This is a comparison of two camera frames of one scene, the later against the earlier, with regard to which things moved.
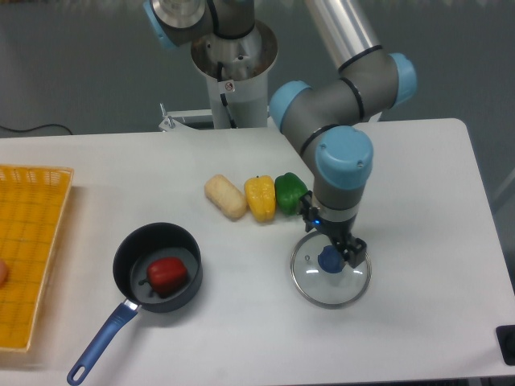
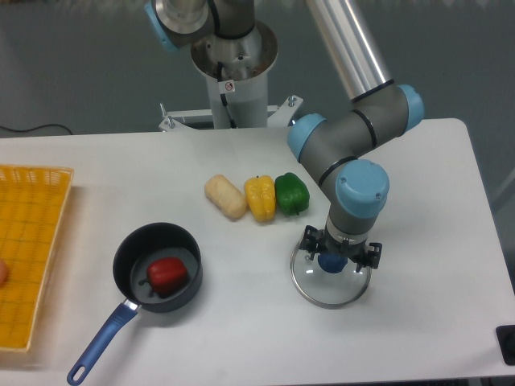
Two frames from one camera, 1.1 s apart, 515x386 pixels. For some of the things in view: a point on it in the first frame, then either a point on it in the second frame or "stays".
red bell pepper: (168, 277) stays
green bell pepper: (289, 189) stays
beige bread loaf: (226, 196) stays
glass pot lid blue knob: (331, 259) → (326, 289)
